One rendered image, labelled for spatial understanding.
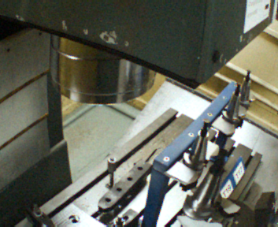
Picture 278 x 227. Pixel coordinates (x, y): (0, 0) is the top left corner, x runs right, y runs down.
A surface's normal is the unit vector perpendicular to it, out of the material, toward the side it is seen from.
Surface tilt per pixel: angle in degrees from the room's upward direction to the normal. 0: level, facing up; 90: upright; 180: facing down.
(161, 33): 90
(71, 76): 90
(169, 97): 24
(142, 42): 90
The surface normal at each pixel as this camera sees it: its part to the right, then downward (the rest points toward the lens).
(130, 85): 0.55, 0.53
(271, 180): -0.16, -0.55
